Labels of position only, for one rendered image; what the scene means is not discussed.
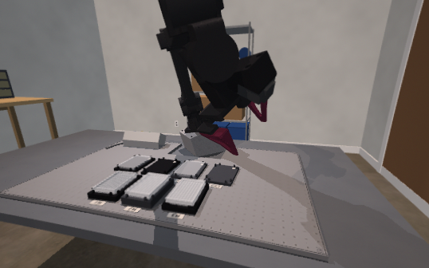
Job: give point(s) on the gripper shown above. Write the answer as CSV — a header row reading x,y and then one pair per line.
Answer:
x,y
222,135

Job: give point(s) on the white operator button panel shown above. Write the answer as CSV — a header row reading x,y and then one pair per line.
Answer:
x,y
136,139

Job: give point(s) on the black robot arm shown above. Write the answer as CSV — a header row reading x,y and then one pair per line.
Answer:
x,y
211,54

